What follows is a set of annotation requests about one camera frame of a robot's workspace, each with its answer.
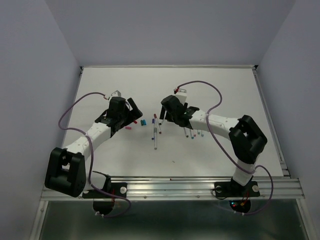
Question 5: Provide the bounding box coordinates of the black marker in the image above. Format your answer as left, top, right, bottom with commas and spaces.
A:
159, 106, 166, 126

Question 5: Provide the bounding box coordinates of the dark teal marker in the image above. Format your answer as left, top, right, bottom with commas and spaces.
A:
183, 127, 189, 138

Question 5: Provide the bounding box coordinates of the navy blue marker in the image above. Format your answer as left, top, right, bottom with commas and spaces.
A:
151, 118, 156, 141

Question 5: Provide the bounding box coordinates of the grey marker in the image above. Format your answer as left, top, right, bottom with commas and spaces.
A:
153, 127, 158, 150

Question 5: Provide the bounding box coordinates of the dark red marker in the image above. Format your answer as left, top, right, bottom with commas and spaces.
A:
153, 113, 162, 134

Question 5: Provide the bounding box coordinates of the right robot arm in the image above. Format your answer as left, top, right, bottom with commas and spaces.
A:
161, 95, 268, 195

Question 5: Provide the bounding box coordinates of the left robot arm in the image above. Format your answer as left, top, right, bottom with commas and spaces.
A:
44, 96, 143, 197

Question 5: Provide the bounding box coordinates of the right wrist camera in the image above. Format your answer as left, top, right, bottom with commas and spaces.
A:
173, 87, 187, 105

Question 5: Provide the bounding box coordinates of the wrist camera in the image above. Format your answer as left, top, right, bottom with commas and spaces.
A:
103, 90, 122, 101
173, 87, 187, 105

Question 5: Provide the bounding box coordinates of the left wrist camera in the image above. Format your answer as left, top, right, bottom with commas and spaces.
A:
103, 90, 122, 101

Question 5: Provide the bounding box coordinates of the aluminium front rail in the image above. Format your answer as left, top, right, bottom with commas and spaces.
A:
40, 176, 305, 202

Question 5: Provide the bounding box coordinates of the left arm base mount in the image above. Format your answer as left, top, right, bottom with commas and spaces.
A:
82, 170, 132, 219

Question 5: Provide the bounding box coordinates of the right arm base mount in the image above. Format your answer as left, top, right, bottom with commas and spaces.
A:
211, 179, 261, 215

